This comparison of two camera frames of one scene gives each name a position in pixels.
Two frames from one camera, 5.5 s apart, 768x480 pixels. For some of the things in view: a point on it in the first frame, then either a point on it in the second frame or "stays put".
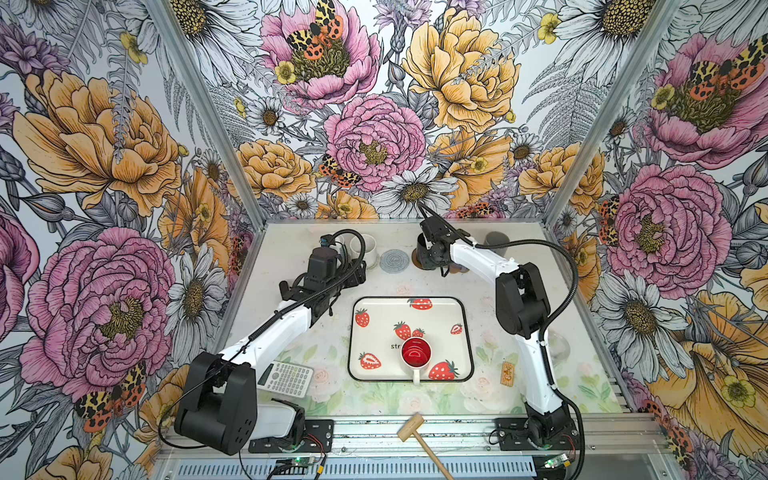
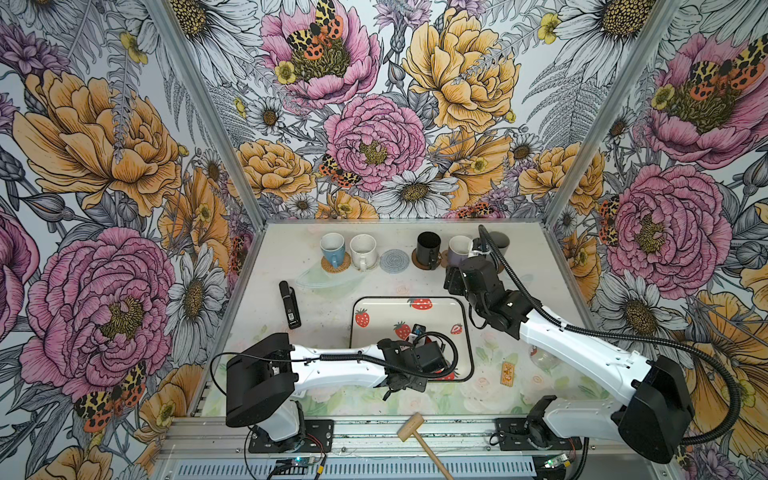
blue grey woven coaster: x=394 y=261 stays put
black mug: x=423 y=253 stays put
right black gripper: x=445 y=263 → x=452 y=282
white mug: x=370 y=255 stays put
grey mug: x=497 y=238 stays put
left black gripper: x=356 y=279 → x=418 y=384
